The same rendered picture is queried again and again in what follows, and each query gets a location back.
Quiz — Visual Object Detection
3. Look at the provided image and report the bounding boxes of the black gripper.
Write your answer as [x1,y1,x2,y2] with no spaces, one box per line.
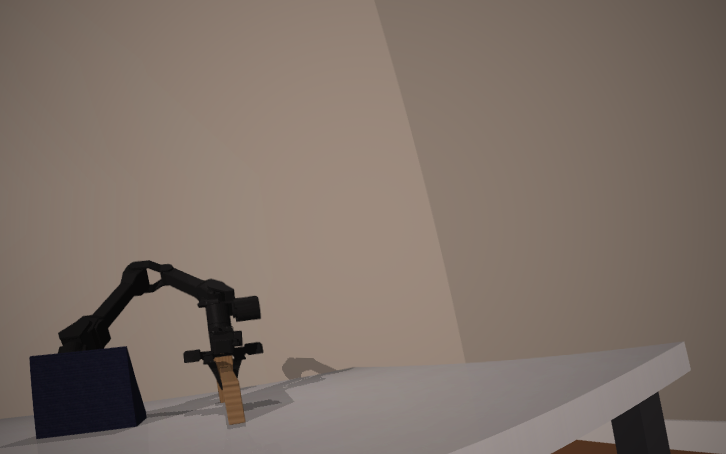
[183,322,264,390]

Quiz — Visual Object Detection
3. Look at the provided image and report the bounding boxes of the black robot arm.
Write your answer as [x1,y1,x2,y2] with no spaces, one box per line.
[58,260,261,354]

